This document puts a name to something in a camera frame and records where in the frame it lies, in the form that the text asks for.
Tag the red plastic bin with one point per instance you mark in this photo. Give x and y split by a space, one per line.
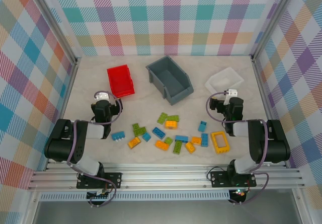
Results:
120 83

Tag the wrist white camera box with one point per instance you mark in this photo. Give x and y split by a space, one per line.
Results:
101 96
231 92

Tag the small blue lego brick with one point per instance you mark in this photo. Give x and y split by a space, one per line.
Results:
146 137

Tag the small circuit board with lights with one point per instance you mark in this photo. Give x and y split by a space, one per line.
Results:
238 193

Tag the white plastic bin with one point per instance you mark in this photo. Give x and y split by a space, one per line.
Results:
224 81

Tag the long green lego brick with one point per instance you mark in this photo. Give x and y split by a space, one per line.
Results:
177 147

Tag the gray plastic bin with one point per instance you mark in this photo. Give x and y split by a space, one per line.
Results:
171 80

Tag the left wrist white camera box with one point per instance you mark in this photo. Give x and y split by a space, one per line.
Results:
101 96

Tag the yellow lego window frame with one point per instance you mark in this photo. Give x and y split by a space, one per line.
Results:
223 150

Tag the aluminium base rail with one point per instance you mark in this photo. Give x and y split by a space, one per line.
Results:
163 176

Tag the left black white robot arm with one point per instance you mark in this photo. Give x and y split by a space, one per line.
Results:
60 143

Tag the aluminium upright post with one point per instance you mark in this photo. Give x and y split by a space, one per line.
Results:
273 22
58 22

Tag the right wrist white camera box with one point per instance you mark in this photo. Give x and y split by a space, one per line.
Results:
231 92

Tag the small green lego brick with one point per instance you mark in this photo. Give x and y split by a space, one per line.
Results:
136 126
168 141

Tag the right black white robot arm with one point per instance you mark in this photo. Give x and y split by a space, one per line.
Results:
274 146

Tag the aluminium side rail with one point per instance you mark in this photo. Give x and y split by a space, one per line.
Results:
265 93
68 93

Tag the long blue lego brick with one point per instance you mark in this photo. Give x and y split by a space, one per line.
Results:
118 135

